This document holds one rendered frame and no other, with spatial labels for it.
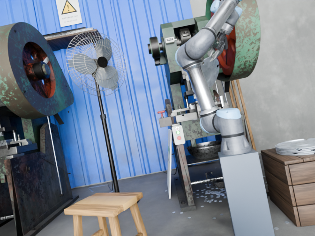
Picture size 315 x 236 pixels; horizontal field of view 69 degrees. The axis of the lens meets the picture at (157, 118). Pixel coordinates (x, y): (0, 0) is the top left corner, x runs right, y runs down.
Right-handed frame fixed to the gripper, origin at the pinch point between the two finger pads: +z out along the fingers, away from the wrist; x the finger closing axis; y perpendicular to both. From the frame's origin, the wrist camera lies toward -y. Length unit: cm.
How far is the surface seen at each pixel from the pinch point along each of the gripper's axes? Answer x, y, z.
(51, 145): -93, 38, 148
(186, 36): -39.9, -21.0, -3.6
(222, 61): -20, -67, 4
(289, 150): 73, 5, 20
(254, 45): 12.3, -27.5, -20.6
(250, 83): -14, -178, 23
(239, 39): 3.7, -18.2, -19.5
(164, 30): -53, -7, -1
